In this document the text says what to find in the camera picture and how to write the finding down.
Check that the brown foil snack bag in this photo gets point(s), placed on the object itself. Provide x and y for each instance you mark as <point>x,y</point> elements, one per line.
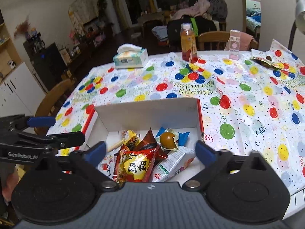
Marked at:
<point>149,142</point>

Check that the person's left hand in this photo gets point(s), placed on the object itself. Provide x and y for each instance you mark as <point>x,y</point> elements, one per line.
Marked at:
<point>9,185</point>

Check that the yellow triangular snack packet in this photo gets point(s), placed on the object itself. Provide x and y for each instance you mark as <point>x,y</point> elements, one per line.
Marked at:
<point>131,139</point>

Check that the white red cardboard box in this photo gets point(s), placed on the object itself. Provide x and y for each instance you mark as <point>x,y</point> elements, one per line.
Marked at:
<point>180,114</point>

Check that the white cabinet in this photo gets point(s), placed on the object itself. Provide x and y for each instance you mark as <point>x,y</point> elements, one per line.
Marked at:
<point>20,93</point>

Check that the tissue box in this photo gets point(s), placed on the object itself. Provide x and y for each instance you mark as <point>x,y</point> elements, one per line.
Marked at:
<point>130,56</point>

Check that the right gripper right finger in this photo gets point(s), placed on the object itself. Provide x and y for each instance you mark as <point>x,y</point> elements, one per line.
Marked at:
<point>214,162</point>

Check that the wooden chair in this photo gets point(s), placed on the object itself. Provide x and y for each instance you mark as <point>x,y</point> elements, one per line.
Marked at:
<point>216,40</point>
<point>55,99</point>

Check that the opened wrapper on tablecloth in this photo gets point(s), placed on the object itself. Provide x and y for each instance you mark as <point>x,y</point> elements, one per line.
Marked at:
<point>265,63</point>

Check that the packaged brown braised egg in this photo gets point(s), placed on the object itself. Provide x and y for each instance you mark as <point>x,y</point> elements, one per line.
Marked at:
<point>168,140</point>

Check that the balloon birthday tablecloth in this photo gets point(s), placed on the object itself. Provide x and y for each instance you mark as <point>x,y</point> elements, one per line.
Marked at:
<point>245,106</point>

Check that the pile of clothes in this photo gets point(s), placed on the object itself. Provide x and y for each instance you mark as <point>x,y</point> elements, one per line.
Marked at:
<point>208,9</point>

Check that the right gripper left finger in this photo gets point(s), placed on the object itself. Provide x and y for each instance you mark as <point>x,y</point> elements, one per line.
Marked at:
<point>85,164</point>

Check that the orange juice bottle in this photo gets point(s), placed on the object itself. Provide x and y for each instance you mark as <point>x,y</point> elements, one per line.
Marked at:
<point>188,43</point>

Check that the blue cookie packet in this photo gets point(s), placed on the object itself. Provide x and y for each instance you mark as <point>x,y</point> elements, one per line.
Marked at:
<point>183,137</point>

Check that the sausage stick snack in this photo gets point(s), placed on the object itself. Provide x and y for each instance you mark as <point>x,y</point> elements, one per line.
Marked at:
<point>115,145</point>

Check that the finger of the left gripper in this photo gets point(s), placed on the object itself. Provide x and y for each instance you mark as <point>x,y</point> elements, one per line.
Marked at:
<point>39,122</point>
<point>64,140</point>

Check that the wooden chair far side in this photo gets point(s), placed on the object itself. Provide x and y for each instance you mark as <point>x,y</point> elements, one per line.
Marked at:
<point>216,40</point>

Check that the white red snack packet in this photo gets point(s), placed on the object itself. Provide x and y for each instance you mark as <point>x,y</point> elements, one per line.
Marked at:
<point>107,165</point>

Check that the red yellow chip bag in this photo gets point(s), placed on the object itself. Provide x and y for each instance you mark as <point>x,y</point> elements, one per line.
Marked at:
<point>134,166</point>

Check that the clear pink plastic case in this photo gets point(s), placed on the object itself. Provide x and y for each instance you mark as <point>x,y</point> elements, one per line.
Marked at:
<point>234,44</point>

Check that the silver desk lamp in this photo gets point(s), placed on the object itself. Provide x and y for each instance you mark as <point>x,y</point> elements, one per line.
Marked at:
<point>299,22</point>

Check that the white green snack packet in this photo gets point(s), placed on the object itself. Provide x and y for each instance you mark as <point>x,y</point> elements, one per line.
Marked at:
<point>175,163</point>

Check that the wooden chair left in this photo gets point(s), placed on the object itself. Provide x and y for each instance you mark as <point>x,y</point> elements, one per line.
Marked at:
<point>55,99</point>

